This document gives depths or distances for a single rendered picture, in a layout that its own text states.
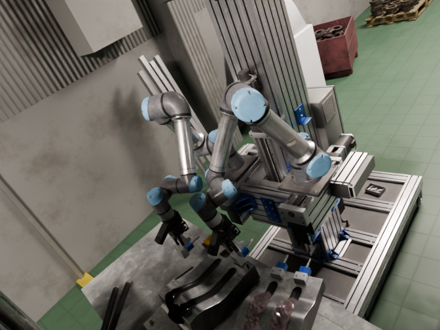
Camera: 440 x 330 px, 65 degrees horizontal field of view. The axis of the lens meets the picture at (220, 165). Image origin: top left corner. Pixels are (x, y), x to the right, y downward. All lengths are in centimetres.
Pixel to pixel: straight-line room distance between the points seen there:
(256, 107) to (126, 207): 275
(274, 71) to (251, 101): 46
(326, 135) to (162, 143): 233
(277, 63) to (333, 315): 111
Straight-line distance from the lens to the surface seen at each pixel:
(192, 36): 399
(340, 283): 232
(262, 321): 144
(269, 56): 166
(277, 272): 156
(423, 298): 249
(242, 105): 124
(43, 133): 337
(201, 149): 194
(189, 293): 162
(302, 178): 166
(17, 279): 357
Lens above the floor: 206
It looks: 29 degrees down
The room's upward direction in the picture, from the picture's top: 24 degrees counter-clockwise
